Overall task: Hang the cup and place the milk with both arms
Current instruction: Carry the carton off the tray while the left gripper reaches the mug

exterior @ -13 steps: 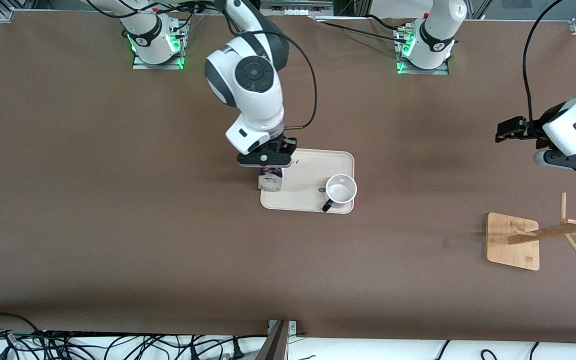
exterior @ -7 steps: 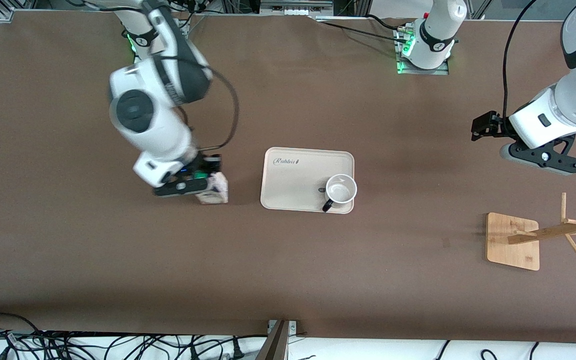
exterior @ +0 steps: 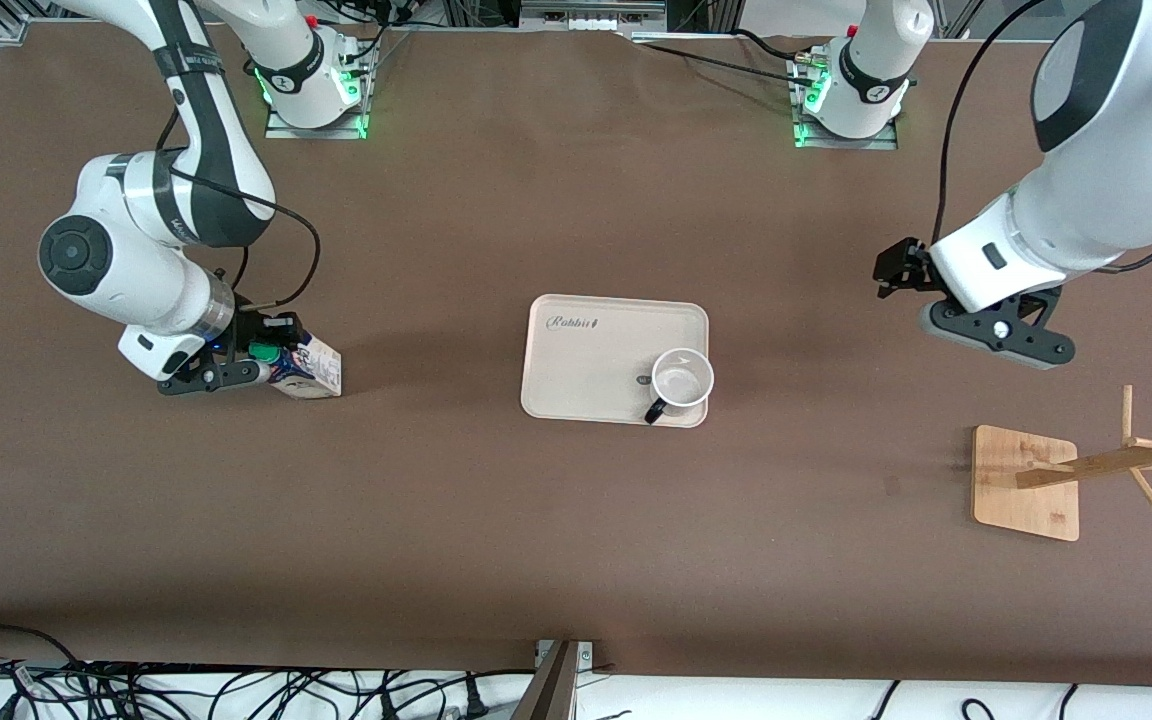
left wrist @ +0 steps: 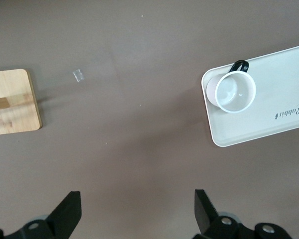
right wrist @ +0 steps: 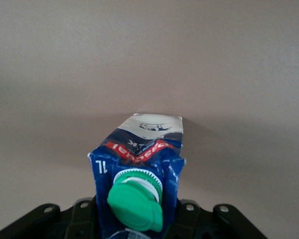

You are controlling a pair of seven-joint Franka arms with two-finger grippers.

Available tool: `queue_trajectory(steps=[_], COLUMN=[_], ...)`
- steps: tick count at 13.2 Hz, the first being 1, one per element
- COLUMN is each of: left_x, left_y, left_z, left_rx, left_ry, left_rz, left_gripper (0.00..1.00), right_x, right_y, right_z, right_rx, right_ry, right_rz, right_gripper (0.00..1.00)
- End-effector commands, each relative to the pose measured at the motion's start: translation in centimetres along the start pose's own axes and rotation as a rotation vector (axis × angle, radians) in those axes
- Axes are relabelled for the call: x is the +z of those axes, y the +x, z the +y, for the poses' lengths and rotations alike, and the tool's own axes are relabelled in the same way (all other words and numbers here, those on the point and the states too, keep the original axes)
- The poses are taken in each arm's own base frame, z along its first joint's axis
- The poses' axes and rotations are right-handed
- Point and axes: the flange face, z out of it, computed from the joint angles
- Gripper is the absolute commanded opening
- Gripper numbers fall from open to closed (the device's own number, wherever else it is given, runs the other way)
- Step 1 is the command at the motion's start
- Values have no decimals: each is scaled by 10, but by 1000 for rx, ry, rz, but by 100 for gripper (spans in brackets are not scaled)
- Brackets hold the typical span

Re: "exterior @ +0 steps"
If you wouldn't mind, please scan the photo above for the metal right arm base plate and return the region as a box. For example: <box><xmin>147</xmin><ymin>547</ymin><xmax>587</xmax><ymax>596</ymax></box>
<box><xmin>263</xmin><ymin>35</ymin><xmax>373</xmax><ymax>140</ymax></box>

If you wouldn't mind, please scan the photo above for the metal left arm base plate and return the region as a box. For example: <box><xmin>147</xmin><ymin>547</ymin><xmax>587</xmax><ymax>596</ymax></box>
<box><xmin>790</xmin><ymin>50</ymin><xmax>901</xmax><ymax>152</ymax></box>

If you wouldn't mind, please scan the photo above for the black floor cable bundle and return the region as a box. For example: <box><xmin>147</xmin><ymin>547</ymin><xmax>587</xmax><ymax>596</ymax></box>
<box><xmin>0</xmin><ymin>624</ymin><xmax>537</xmax><ymax>720</ymax></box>

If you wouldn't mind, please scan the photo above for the blue milk carton green cap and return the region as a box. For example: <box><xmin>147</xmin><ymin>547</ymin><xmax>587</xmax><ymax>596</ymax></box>
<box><xmin>246</xmin><ymin>335</ymin><xmax>345</xmax><ymax>400</ymax></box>

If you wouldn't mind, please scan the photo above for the grey power strip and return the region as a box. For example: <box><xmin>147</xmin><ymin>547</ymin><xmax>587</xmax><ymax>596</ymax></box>
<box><xmin>520</xmin><ymin>0</ymin><xmax>669</xmax><ymax>33</ymax></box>

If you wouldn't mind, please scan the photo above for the grey metal frame bracket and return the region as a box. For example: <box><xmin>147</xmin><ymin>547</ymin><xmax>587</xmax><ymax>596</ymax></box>
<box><xmin>510</xmin><ymin>638</ymin><xmax>597</xmax><ymax>720</ymax></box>

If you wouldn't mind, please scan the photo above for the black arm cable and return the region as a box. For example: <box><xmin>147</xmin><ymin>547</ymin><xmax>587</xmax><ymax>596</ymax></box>
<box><xmin>933</xmin><ymin>0</ymin><xmax>1049</xmax><ymax>247</ymax></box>
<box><xmin>154</xmin><ymin>105</ymin><xmax>323</xmax><ymax>306</ymax></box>

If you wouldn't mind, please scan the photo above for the beige plastic rabbit tray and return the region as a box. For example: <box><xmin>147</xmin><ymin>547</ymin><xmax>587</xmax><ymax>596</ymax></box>
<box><xmin>520</xmin><ymin>293</ymin><xmax>711</xmax><ymax>430</ymax></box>

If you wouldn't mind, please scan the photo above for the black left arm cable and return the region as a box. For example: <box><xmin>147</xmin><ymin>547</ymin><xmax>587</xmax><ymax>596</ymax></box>
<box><xmin>933</xmin><ymin>0</ymin><xmax>1049</xmax><ymax>247</ymax></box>

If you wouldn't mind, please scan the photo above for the wooden cup rack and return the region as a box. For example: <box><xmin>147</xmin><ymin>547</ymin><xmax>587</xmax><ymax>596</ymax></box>
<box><xmin>972</xmin><ymin>385</ymin><xmax>1152</xmax><ymax>543</ymax></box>

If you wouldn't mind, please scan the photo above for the white mug black handle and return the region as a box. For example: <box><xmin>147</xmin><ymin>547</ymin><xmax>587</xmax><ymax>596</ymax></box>
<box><xmin>644</xmin><ymin>348</ymin><xmax>715</xmax><ymax>425</ymax></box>

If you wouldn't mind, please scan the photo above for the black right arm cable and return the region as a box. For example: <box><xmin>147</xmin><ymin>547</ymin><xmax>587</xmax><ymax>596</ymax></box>
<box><xmin>154</xmin><ymin>105</ymin><xmax>323</xmax><ymax>306</ymax></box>

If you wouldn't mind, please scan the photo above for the black cable across table edge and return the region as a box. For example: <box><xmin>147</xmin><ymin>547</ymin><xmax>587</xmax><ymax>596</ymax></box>
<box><xmin>634</xmin><ymin>28</ymin><xmax>822</xmax><ymax>89</ymax></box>

